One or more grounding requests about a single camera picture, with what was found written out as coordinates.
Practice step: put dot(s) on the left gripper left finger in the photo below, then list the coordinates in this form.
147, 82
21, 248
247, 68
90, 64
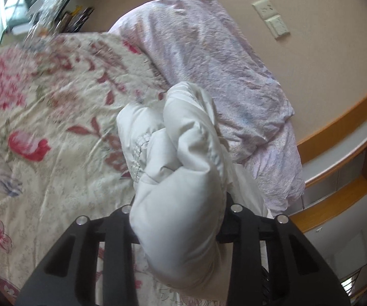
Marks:
67, 274

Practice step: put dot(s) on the wall power socket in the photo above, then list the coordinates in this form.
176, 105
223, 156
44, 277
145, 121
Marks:
265, 9

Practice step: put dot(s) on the wall light switch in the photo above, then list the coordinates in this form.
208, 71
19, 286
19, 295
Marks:
277, 27

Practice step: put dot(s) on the wooden curved headboard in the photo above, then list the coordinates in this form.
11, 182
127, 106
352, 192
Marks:
326, 153

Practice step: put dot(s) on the pink crinkled pillow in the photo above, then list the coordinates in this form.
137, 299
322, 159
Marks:
276, 166
197, 41

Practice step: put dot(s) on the floral bed quilt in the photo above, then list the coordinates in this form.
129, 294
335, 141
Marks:
60, 153

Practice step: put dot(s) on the beige puffy down jacket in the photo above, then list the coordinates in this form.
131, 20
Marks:
182, 174

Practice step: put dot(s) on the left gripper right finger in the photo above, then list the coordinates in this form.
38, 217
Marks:
273, 263

